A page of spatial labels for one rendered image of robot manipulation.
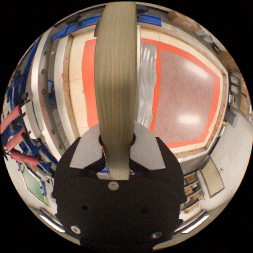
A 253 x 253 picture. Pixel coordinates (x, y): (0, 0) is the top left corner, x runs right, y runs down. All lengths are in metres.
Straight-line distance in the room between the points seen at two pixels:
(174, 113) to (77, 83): 0.33
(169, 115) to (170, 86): 0.10
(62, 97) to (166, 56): 0.32
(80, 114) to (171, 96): 0.29
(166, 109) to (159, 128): 0.07
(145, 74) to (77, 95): 0.20
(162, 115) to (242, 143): 3.58
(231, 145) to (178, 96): 3.61
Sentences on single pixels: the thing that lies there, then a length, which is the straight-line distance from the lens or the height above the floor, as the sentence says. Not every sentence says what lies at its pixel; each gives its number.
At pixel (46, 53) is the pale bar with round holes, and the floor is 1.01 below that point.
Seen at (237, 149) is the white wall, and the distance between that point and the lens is 3.75.
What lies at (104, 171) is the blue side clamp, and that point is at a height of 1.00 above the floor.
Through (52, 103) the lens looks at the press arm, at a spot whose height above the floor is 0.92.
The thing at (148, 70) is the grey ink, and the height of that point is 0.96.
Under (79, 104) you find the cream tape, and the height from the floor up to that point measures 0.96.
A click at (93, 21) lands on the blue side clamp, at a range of 0.30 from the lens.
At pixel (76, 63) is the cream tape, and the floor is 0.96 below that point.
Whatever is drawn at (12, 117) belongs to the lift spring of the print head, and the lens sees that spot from 0.52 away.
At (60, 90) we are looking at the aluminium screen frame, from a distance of 0.27.
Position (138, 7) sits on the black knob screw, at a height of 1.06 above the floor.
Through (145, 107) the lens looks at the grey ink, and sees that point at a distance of 0.26.
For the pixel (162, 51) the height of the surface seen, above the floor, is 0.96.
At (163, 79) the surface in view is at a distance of 0.27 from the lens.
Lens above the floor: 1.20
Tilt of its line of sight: 58 degrees down
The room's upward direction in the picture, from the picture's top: 175 degrees clockwise
